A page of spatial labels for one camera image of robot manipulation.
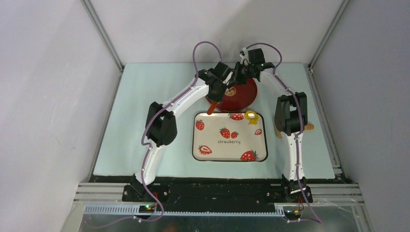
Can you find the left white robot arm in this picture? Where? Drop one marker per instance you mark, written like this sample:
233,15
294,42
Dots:
161,128

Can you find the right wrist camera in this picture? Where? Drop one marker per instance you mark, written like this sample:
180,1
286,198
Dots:
244,57

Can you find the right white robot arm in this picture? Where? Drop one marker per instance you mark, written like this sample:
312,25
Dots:
290,115

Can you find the orange handled spatula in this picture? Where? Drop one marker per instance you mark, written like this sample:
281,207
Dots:
214,104

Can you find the strawberry print tray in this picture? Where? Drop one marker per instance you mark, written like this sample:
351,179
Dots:
229,137

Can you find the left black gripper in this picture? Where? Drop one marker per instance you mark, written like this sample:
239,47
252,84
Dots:
217,98

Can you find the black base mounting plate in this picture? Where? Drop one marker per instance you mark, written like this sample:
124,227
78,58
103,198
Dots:
214,194

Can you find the round red plate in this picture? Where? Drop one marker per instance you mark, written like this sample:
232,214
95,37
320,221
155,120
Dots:
238,98

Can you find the grey slotted cable duct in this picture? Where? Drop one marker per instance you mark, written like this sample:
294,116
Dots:
139,210

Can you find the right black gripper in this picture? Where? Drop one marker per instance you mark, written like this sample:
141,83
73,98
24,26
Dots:
235,79

